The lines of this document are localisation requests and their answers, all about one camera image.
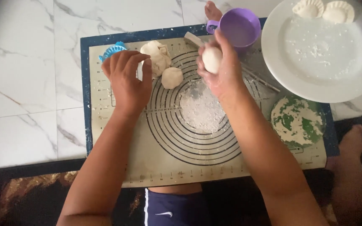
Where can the person's right hand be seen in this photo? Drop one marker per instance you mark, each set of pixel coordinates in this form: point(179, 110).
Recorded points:
point(229, 73)

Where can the person's left hand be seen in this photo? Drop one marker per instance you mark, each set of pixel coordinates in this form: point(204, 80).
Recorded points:
point(127, 84)

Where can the white dough ball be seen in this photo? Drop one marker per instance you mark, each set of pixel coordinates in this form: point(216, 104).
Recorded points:
point(213, 59)

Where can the blue plastic dumpling mould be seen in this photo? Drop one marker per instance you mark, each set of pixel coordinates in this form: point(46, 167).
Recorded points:
point(112, 50)

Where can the large white dough lump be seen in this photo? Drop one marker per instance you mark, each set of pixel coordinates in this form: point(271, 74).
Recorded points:
point(159, 55)

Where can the dark blue underlay mat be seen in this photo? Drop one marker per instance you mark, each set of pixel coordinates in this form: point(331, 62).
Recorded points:
point(85, 94)

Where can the flat round dough piece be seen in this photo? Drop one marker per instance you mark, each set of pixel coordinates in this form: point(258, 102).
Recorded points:
point(172, 77)

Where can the white flour pile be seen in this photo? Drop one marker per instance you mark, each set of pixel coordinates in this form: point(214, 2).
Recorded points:
point(201, 110)

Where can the purple plastic cup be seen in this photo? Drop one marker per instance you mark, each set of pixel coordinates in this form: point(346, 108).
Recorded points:
point(240, 27)

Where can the person's bare foot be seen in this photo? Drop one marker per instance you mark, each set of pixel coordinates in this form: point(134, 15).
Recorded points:
point(352, 144)
point(212, 12)

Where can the green floured round lid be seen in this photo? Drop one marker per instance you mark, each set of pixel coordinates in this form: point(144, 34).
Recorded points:
point(297, 121)

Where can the beige silicone baking mat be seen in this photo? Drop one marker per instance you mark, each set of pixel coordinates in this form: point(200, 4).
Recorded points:
point(174, 157)

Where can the large white plate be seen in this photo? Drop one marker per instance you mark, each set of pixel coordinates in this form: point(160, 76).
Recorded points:
point(322, 59)

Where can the white crimped dumpling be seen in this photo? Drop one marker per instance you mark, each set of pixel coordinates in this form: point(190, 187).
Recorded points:
point(309, 8)
point(338, 12)

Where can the navy blue shorts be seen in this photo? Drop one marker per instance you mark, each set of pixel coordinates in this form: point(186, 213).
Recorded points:
point(178, 208)

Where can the dark brown patterned rug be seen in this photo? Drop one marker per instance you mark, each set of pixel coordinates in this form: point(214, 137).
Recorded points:
point(27, 201)

